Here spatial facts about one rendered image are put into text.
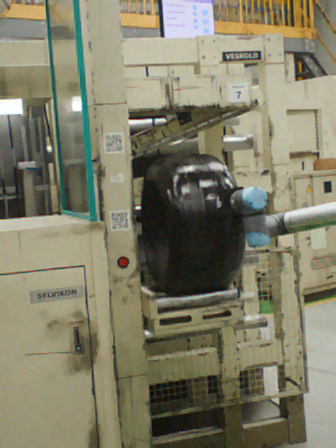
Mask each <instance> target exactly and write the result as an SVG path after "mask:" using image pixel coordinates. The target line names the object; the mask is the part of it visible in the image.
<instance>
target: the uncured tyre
mask: <svg viewBox="0 0 336 448"><path fill-rule="evenodd" d="M233 187H238V185H237V183H236V180H235V178H234V176H233V174H232V172H231V171H230V169H229V168H228V167H227V165H226V164H225V163H223V162H222V161H220V160H219V159H218V158H217V157H215V156H212V155H207V154H197V155H183V156H169V157H164V158H161V159H159V160H157V161H156V162H155V163H153V164H152V165H151V166H150V167H149V168H148V170H147V171H146V173H145V175H144V178H143V182H142V187H141V195H140V222H141V234H142V241H143V248H144V252H145V257H146V261H147V265H148V268H149V271H150V274H151V277H152V279H153V280H154V282H155V284H156V285H157V286H158V287H159V288H160V289H161V290H162V291H164V292H165V293H166V294H168V296H170V295H179V294H187V293H195V292H202V291H210V290H218V289H227V288H229V287H230V285H231V284H232V283H233V281H234V280H236V279H237V277H238V276H239V274H240V272H241V269H242V266H243V262H244V257H245V250H246V237H245V235H246V234H245V228H244V221H243V219H242V224H241V230H240V235H239V236H228V235H227V234H226V223H227V218H228V213H216V208H217V196H219V194H218V191H219V190H223V189H232V188H233ZM208 268H210V269H208ZM199 269H206V270H199ZM193 270H198V271H193ZM233 271H235V275H234V277H233V278H231V279H227V277H228V273H229V272H233Z"/></svg>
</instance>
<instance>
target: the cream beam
mask: <svg viewBox="0 0 336 448"><path fill-rule="evenodd" d="M125 79H126V92H127V104H128V114H130V115H129V116H128V117H137V116H155V115H173V114H176V112H186V111H192V112H206V111H225V110H241V109H243V108H247V107H251V106H254V103H253V88H252V73H251V72H243V73H218V74H193V75H168V76H142V77H125ZM245 82H248V93H249V101H237V102H229V99H228V89H229V83H245Z"/></svg>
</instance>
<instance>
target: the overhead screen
mask: <svg viewBox="0 0 336 448"><path fill-rule="evenodd" d="M158 7H159V21H160V35H161V38H163V37H195V36H197V35H215V27H214V12H213V0H158Z"/></svg>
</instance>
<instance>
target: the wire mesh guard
mask: <svg viewBox="0 0 336 448"><path fill-rule="evenodd" d="M292 250H297V255H296V262H297V265H295V266H297V272H292V273H297V279H298V284H295V285H298V295H299V297H296V298H299V310H298V311H300V316H295V317H300V322H299V323H300V327H301V329H296V330H301V335H300V336H301V342H297V343H301V344H302V347H301V348H302V354H298V355H302V360H301V361H303V367H298V368H303V373H302V374H303V377H304V383H305V389H304V390H300V389H298V387H299V386H298V379H297V380H293V381H297V386H296V387H297V390H293V388H294V387H293V381H287V382H292V387H291V388H292V391H287V389H289V388H287V383H286V388H285V389H286V392H281V390H283V389H281V385H280V389H278V390H280V393H275V391H277V390H275V388H274V390H272V391H274V394H269V392H271V391H266V392H268V395H263V394H262V396H258V397H252V398H251V395H253V394H251V388H256V393H255V394H259V393H257V383H256V387H250V388H245V389H250V394H249V395H250V398H246V399H245V396H247V395H245V392H244V395H243V396H244V399H240V400H239V398H238V400H234V401H229V402H227V399H230V398H227V395H226V402H223V403H221V401H220V403H217V404H211V405H208V402H212V401H207V405H205V406H199V407H196V402H195V404H191V405H195V407H188V408H183V406H182V409H176V407H177V406H176V401H178V400H173V401H175V406H172V407H175V410H169V411H165V412H164V409H166V408H164V406H163V408H161V409H163V412H159V413H157V410H160V409H157V404H160V403H156V409H155V410H156V413H153V414H150V419H154V418H160V417H166V416H171V415H177V414H183V413H189V412H195V411H200V410H206V409H212V408H218V407H229V406H234V405H240V404H246V403H252V402H258V401H263V400H269V399H275V398H281V397H287V396H293V395H298V394H304V393H309V379H308V363H307V346H306V330H305V313H304V297H303V281H302V264H301V246H299V245H298V246H289V247H281V248H272V249H262V250H254V251H246V250H245V255H247V258H248V255H249V254H257V253H259V263H256V264H261V263H260V253H265V259H266V252H271V255H272V252H275V251H289V262H290V260H295V259H290V251H292ZM189 378H193V384H199V390H203V389H200V383H204V382H200V380H199V383H194V374H193V377H189ZM193 384H188V383H187V393H188V392H191V391H188V385H193Z"/></svg>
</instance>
